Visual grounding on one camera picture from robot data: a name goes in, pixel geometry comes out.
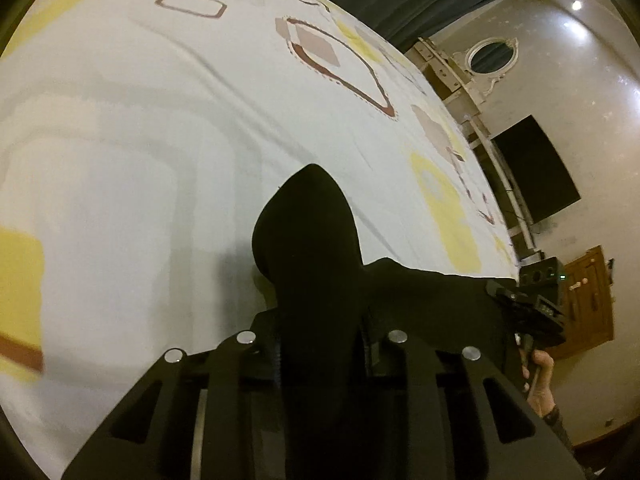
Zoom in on black wall television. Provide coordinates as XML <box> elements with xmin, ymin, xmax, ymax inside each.
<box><xmin>492</xmin><ymin>115</ymin><xmax>582</xmax><ymax>223</ymax></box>

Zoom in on person's right hand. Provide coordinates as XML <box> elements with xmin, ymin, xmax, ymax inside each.
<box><xmin>520</xmin><ymin>348</ymin><xmax>556</xmax><ymax>418</ymax></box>

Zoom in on patterned white bed sheet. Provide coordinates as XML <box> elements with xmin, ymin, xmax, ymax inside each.
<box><xmin>1</xmin><ymin>0</ymin><xmax>516</xmax><ymax>479</ymax></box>

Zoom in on black pants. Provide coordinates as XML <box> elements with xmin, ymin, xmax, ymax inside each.
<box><xmin>252</xmin><ymin>164</ymin><xmax>520</xmax><ymax>479</ymax></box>

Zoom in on oval white framed mirror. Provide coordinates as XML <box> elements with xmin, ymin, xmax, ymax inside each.
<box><xmin>452</xmin><ymin>37</ymin><xmax>520</xmax><ymax>96</ymax></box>

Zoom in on cream wooden shelf unit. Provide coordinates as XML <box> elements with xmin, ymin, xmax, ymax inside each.
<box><xmin>406</xmin><ymin>38</ymin><xmax>539</xmax><ymax>260</ymax></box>

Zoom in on brown wooden door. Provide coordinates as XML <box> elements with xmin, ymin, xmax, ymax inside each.
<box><xmin>551</xmin><ymin>246</ymin><xmax>614</xmax><ymax>360</ymax></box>

